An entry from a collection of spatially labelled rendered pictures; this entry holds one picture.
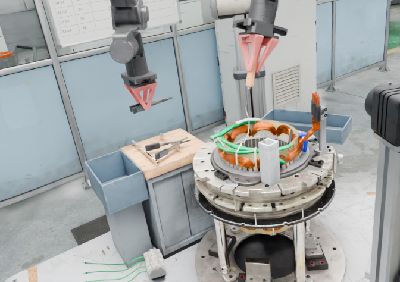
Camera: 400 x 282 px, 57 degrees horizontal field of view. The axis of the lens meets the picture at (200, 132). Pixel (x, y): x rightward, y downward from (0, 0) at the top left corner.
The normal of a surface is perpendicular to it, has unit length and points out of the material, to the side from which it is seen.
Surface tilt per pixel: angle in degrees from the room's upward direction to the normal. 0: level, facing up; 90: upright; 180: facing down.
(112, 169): 90
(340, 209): 0
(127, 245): 90
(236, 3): 111
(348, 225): 0
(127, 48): 91
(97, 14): 90
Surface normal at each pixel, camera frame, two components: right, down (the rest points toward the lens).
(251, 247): -0.13, -0.91
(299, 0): 0.54, 0.27
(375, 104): -0.98, 0.17
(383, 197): 0.13, 0.38
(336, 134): -0.54, 0.40
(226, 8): -0.01, 0.79
